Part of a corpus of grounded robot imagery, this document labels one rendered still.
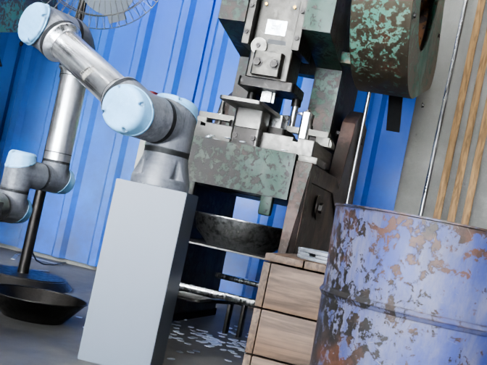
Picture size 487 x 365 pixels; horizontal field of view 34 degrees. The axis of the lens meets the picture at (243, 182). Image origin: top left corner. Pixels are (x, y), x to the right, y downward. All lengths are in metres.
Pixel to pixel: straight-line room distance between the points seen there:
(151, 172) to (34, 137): 2.48
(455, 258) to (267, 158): 1.26
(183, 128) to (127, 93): 0.19
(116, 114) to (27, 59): 2.62
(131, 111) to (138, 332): 0.53
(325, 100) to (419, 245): 1.63
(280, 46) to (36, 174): 0.97
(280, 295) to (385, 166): 1.99
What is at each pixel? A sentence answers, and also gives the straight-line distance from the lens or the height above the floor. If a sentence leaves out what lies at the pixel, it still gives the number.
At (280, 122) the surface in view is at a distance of 2.71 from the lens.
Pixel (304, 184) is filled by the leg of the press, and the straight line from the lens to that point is 2.40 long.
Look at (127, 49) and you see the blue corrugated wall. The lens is 4.29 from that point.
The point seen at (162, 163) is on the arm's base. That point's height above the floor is 0.51.
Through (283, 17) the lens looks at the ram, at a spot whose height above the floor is 1.10.
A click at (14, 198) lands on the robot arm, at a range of 2.19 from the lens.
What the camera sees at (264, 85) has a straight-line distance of 2.72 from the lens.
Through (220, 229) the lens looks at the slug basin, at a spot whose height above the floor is 0.37.
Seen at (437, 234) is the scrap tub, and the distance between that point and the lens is 1.34.
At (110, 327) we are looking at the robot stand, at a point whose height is 0.09.
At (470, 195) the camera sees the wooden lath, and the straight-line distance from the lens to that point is 3.63.
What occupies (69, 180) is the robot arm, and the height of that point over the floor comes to 0.42.
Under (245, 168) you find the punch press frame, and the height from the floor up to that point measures 0.57.
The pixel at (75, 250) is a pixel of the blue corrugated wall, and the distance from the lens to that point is 4.26.
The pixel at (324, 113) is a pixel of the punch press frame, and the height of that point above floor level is 0.85.
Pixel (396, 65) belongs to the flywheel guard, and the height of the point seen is 0.97.
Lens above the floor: 0.42
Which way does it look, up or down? 3 degrees up
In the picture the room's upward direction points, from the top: 12 degrees clockwise
